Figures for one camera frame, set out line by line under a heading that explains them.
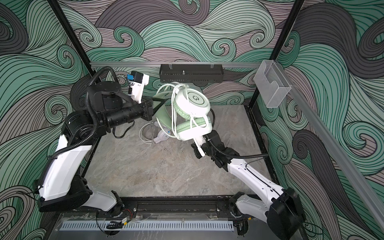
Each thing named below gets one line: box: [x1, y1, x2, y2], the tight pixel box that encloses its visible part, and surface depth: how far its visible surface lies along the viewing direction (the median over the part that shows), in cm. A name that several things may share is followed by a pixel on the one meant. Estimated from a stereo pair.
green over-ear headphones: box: [152, 87, 213, 141], surface depth 38 cm
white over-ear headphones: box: [153, 121, 172, 144], surface depth 97 cm
